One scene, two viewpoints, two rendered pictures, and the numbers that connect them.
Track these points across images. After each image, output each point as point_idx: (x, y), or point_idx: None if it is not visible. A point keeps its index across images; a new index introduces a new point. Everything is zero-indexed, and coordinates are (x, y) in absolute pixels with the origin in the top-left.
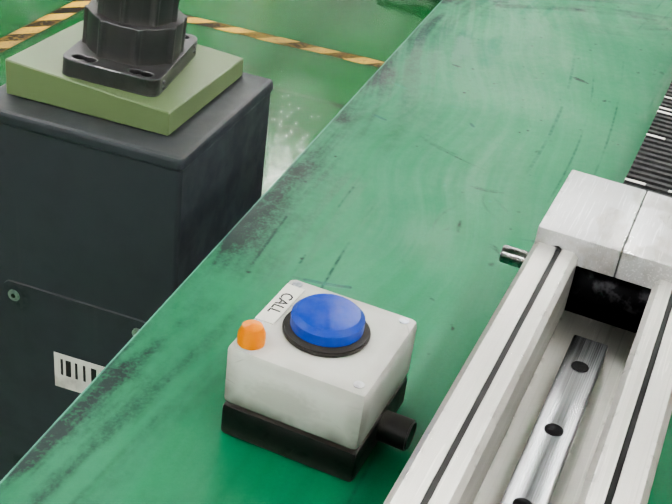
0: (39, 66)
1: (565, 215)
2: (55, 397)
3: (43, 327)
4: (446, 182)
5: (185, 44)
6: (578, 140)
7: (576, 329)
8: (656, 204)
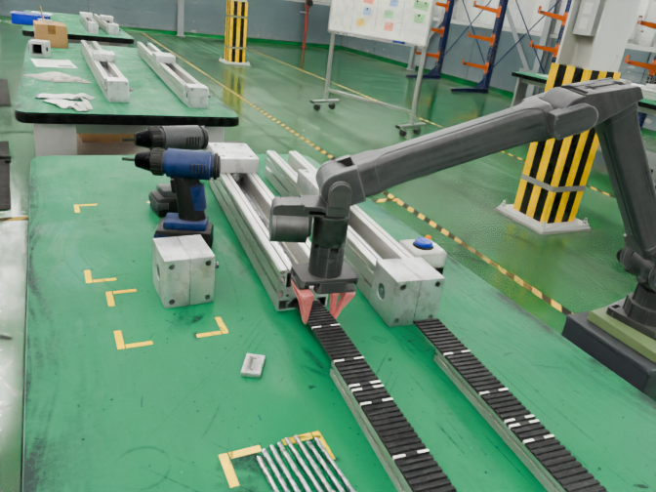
0: None
1: (422, 262)
2: None
3: None
4: (519, 349)
5: (652, 329)
6: (544, 413)
7: None
8: (413, 275)
